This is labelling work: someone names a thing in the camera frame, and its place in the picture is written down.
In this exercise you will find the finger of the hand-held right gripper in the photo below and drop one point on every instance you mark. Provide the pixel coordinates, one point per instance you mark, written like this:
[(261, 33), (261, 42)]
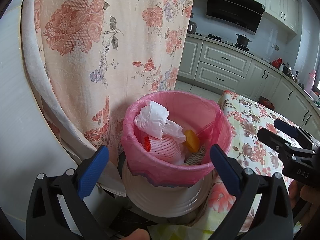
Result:
[(285, 126), (270, 136)]

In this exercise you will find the pink thermos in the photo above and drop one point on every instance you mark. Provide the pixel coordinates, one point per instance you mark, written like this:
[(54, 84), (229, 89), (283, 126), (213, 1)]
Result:
[(310, 81)]

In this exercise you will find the floral tablecloth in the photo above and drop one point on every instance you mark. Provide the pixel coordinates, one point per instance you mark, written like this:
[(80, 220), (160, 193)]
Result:
[(250, 130)]

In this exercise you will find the white wall outlet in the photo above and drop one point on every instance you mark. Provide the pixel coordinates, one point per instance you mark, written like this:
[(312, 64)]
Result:
[(275, 47)]

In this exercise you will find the red floor bin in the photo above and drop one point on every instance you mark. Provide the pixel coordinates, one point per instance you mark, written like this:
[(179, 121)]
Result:
[(266, 103)]

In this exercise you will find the white trash bin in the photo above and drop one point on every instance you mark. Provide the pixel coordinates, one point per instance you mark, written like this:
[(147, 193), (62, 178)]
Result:
[(162, 200)]

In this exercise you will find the white upper cabinets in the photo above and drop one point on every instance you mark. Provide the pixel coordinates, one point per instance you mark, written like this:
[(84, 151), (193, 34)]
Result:
[(282, 2)]

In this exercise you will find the metal dish rack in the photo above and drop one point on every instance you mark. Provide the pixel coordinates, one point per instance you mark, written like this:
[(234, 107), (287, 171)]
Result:
[(293, 73)]

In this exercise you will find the white cabinets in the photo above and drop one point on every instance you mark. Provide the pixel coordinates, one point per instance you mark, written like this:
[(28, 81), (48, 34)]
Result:
[(282, 2), (220, 72)]

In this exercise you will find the small pink foam fruit net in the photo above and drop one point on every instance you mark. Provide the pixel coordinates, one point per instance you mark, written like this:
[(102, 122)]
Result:
[(165, 147)]

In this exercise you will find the floral curtain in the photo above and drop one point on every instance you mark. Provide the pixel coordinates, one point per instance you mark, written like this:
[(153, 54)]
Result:
[(100, 55)]

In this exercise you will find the white plastic bag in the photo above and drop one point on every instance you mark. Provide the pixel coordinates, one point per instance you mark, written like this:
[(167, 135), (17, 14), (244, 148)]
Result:
[(152, 120)]

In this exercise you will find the black gas stove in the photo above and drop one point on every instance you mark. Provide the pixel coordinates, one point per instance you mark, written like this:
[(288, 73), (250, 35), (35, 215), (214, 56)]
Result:
[(215, 37)]

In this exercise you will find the silver rice cooker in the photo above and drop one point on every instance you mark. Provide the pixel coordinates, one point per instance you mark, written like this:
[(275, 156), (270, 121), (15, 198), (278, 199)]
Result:
[(192, 28)]

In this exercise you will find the chevron patterned wrapper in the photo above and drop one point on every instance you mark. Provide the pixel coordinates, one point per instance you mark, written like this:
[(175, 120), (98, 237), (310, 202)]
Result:
[(195, 158)]

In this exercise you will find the black range hood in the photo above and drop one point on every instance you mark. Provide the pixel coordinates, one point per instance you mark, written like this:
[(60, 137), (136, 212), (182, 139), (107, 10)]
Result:
[(232, 7)]

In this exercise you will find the person's left hand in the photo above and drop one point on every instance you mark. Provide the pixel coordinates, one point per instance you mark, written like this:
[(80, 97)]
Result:
[(138, 235)]

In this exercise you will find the black cooking pot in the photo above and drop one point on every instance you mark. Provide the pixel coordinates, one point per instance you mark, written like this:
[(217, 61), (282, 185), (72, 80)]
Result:
[(243, 40)]

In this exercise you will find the red kettle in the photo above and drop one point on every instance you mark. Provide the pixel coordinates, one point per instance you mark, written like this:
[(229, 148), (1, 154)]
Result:
[(276, 63)]

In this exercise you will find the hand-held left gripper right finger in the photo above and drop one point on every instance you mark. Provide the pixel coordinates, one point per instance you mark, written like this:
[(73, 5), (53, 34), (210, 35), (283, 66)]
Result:
[(225, 172)]

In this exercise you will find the white jar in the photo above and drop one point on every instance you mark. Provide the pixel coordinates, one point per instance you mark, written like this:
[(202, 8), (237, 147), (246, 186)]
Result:
[(281, 68)]

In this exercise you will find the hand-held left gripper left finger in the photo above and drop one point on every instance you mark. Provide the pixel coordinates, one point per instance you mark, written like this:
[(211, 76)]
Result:
[(92, 172)]

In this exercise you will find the white lower cabinets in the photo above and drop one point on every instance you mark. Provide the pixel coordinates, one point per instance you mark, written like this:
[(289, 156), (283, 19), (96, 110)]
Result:
[(220, 72)]

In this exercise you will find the person's right hand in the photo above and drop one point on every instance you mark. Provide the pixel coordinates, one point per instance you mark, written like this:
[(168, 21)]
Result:
[(310, 202)]

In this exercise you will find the pink trash bag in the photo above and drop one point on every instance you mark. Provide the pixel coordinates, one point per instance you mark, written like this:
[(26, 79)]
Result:
[(175, 175)]

